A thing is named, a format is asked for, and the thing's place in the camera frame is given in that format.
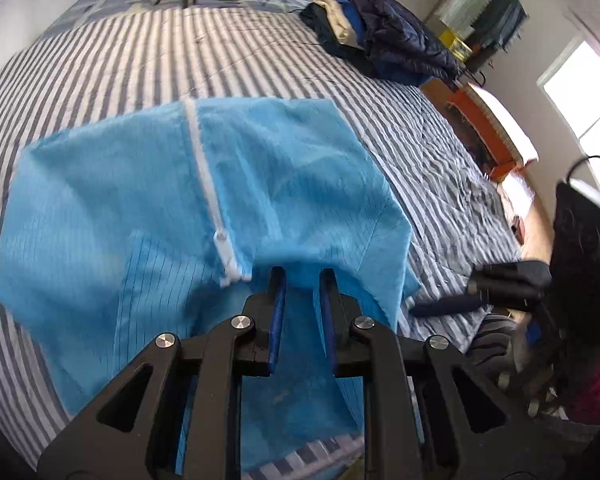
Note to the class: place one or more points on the yellow box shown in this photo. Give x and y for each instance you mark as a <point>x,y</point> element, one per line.
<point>455,44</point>

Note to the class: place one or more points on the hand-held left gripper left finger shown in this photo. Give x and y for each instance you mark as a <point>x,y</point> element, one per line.
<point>277,320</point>

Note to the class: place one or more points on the black clothes rack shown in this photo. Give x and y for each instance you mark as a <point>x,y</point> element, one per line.
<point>472,66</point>

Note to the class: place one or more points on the hanging dark clothes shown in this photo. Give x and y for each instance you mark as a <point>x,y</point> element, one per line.
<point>500,15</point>

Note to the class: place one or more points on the white lace cover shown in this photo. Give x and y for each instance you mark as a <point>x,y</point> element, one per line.
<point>505,120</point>

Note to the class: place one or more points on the orange wooden nightstand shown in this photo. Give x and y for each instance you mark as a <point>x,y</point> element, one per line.
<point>485,145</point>

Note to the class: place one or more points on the dark navy puffer jacket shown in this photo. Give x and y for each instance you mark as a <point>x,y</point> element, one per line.
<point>400,30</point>

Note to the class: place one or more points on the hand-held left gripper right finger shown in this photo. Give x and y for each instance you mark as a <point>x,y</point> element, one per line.
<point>328,320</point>

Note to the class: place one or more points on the dark teal folded garment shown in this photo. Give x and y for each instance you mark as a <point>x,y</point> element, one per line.
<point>325,35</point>

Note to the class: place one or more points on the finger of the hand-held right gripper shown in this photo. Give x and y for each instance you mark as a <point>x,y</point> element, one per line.
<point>455,305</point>
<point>510,275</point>

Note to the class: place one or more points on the beige folded garment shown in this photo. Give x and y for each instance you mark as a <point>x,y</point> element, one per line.
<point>337,15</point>

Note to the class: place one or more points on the royal blue folded garment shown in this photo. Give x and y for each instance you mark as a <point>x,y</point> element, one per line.
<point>351,10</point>

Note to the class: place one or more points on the light blue jacket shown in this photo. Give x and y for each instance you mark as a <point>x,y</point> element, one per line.
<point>130,200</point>

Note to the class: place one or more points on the striped bed quilt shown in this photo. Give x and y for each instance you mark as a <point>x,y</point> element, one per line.
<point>130,55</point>

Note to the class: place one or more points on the window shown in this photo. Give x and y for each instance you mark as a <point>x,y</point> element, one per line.
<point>580,100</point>

